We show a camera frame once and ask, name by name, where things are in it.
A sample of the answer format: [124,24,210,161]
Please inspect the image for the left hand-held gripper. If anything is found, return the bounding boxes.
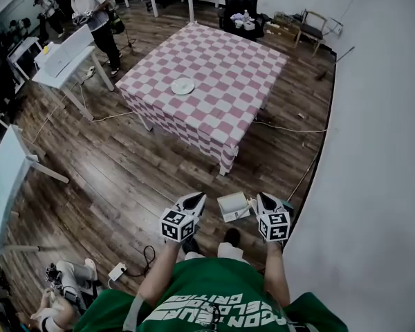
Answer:
[160,192,208,243]

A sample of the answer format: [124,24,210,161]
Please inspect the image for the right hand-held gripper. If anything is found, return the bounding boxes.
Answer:
[256,192,291,243]

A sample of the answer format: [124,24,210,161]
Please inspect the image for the person's left forearm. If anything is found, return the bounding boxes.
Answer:
[137,241,181,309]

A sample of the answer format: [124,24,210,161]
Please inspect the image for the person's right forearm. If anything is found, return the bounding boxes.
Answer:
[265,241,291,307]

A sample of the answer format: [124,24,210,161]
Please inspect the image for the teal broom with long stick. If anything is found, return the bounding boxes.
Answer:
[282,157,318,210]

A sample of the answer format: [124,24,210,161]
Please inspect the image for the person's black shoe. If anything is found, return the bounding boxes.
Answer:
[182,236,201,255]
[223,227,242,248]

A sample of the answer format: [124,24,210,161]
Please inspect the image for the person's light trousers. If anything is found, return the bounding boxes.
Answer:
[183,242,252,266]

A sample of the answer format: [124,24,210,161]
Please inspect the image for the person's green t-shirt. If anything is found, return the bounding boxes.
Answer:
[74,257,349,332]

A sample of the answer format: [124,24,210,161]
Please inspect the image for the white round plate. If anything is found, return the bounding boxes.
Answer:
[170,77,196,95]

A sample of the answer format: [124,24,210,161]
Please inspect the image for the black swivel chair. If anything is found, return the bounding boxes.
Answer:
[60,278,103,307]

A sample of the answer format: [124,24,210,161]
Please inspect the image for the pink checkered table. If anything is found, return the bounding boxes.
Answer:
[115,21,290,176]

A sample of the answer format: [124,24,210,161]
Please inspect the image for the spare hand-held gripper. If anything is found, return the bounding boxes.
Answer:
[44,263,64,292]

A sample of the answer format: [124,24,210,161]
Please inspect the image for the cardboard box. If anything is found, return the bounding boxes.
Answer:
[264,15,298,44]

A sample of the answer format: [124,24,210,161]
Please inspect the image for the wooden chair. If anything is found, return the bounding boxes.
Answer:
[295,8,344,57]

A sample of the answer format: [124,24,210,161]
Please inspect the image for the small white table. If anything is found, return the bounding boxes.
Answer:
[32,46,116,122]

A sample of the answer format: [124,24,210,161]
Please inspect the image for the large white table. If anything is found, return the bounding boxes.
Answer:
[0,124,70,255]

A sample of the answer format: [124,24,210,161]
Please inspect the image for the white box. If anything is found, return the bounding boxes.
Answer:
[33,24,96,78]

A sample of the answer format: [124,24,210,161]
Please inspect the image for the white floor cable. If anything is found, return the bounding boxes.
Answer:
[89,111,329,133]

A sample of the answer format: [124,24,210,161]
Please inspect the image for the black cable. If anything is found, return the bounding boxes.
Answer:
[124,244,157,279]

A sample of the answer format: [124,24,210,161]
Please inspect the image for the grey backpack strap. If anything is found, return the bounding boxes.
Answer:
[122,293,147,332]

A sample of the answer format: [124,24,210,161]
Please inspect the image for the dark long-handled broom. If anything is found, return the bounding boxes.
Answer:
[314,46,356,82]

